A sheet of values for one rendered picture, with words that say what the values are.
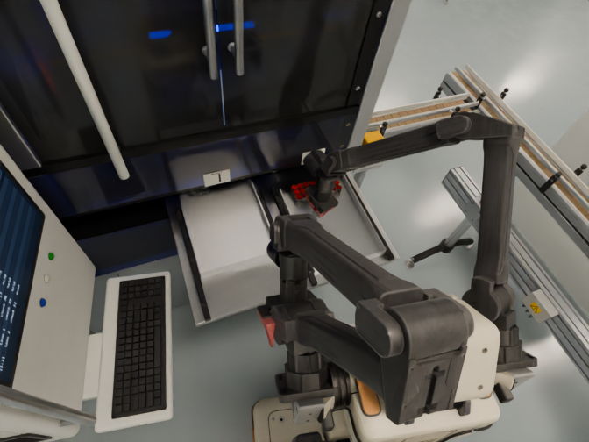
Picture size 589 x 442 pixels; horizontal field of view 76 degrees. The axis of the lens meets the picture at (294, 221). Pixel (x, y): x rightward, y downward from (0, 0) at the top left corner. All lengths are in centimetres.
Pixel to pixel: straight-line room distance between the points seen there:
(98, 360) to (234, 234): 54
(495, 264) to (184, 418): 155
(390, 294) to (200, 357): 167
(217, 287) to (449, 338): 87
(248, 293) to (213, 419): 93
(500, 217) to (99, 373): 111
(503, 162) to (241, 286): 78
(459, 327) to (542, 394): 207
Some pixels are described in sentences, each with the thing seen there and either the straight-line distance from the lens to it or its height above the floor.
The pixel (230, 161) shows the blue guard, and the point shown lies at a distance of 120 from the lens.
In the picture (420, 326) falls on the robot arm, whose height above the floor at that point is 162.
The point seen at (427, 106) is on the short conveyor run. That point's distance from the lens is 184.
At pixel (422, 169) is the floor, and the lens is 291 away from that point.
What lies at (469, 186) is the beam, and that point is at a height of 55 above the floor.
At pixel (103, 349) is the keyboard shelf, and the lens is 129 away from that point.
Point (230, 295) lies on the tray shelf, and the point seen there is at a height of 88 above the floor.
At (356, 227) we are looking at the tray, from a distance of 134.
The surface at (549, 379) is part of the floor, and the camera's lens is 255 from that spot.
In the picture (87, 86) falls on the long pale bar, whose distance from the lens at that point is 88.
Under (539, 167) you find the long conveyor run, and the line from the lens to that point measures 183.
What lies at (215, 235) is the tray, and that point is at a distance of 128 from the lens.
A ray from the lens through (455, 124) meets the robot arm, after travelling 88.
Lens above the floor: 198
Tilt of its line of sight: 56 degrees down
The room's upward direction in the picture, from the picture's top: 10 degrees clockwise
